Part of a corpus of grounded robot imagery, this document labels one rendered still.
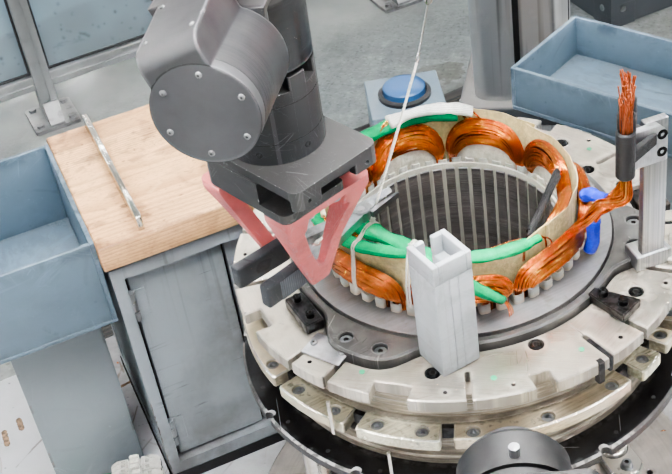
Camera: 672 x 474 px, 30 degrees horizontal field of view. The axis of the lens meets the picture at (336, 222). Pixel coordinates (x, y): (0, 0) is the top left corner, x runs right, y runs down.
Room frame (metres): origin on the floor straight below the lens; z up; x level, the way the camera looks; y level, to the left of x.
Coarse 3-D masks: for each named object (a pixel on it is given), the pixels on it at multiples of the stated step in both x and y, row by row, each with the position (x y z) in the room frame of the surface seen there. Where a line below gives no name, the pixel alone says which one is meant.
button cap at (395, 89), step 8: (392, 80) 1.01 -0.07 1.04; (400, 80) 1.00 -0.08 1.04; (408, 80) 1.00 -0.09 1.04; (416, 80) 1.00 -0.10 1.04; (384, 88) 1.00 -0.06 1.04; (392, 88) 0.99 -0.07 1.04; (400, 88) 0.99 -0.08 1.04; (416, 88) 0.99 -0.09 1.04; (424, 88) 0.99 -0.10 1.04; (384, 96) 0.99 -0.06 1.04; (392, 96) 0.98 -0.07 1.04; (400, 96) 0.98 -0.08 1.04; (408, 96) 0.98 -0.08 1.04; (416, 96) 0.98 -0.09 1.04
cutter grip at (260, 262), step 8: (272, 240) 0.62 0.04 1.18; (264, 248) 0.62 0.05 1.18; (272, 248) 0.61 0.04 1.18; (280, 248) 0.62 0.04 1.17; (248, 256) 0.61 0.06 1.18; (256, 256) 0.61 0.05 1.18; (264, 256) 0.61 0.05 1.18; (272, 256) 0.61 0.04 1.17; (280, 256) 0.62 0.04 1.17; (288, 256) 0.62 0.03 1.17; (240, 264) 0.60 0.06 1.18; (248, 264) 0.60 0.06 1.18; (256, 264) 0.61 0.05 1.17; (264, 264) 0.61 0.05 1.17; (272, 264) 0.61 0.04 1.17; (280, 264) 0.62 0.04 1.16; (232, 272) 0.60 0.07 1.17; (240, 272) 0.60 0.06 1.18; (248, 272) 0.60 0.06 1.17; (256, 272) 0.61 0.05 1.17; (264, 272) 0.61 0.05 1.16; (240, 280) 0.60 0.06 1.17; (248, 280) 0.60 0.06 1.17
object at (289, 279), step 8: (288, 264) 0.60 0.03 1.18; (280, 272) 0.59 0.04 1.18; (288, 272) 0.59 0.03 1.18; (296, 272) 0.59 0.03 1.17; (272, 280) 0.58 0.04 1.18; (280, 280) 0.58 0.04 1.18; (288, 280) 0.59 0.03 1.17; (296, 280) 0.59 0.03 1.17; (304, 280) 0.59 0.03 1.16; (264, 288) 0.58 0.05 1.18; (272, 288) 0.58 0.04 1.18; (280, 288) 0.58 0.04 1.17; (288, 288) 0.59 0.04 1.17; (296, 288) 0.59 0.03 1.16; (264, 296) 0.58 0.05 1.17; (272, 296) 0.58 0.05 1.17; (280, 296) 0.58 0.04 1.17; (264, 304) 0.58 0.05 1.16; (272, 304) 0.58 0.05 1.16
